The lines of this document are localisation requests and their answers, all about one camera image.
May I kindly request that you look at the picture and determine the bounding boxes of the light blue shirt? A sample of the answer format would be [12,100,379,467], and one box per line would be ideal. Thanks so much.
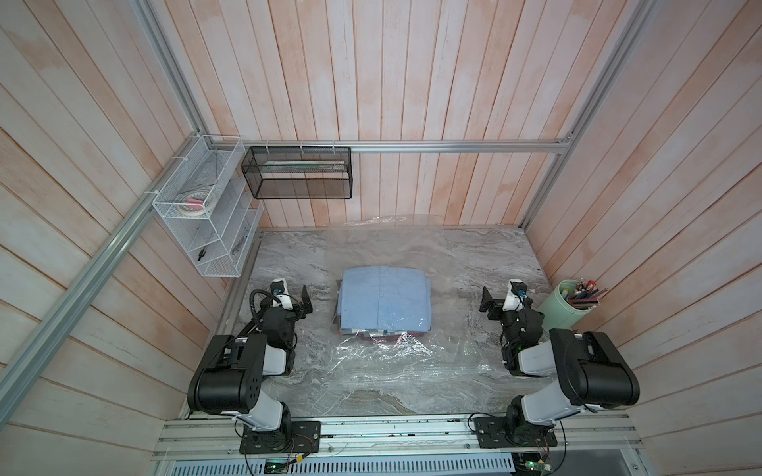
[335,266,433,332]

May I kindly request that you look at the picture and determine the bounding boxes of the red black plaid shirt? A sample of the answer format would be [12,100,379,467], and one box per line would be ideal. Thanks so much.
[337,327,428,341]

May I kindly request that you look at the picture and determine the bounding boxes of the clear plastic vacuum bag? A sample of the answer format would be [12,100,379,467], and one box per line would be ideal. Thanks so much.
[261,215,537,418]

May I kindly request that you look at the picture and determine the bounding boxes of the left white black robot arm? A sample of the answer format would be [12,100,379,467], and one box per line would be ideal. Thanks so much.
[188,280,313,454]

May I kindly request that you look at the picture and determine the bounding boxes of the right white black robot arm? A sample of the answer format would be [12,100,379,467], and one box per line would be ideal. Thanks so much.
[468,280,640,449]

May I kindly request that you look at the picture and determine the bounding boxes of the green pen holder cup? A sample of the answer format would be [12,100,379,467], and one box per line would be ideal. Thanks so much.
[538,280,598,331]

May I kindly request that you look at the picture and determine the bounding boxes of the pens in cup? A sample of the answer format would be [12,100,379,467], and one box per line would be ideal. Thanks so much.
[562,281,608,311]

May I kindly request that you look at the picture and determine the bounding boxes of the tape roll on shelf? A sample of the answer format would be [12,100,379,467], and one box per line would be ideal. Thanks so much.
[177,190,217,217]

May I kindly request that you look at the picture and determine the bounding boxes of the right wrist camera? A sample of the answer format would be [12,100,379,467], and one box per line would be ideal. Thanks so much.
[502,279,531,311]

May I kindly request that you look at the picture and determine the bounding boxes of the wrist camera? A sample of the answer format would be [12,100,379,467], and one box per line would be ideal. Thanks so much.
[270,279,294,311]
[502,279,531,311]

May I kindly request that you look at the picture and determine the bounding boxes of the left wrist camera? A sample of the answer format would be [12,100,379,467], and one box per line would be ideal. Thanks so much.
[270,279,294,311]

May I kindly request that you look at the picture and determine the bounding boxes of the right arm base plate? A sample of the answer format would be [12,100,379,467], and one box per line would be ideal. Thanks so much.
[470,416,558,449]

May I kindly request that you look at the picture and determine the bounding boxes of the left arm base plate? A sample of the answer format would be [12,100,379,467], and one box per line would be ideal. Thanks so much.
[239,420,321,455]

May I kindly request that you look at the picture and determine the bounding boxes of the white wire shelf rack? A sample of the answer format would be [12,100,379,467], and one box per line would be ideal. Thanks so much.
[153,135,263,278]

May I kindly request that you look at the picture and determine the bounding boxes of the aluminium front rail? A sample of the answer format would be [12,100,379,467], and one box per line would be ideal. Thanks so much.
[151,411,644,461]

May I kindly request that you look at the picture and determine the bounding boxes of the black mesh wall basket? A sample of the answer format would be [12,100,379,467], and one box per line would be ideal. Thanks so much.
[240,146,353,200]

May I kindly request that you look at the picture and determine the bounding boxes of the aluminium wall frame rail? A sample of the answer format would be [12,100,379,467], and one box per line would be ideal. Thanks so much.
[0,0,656,426]

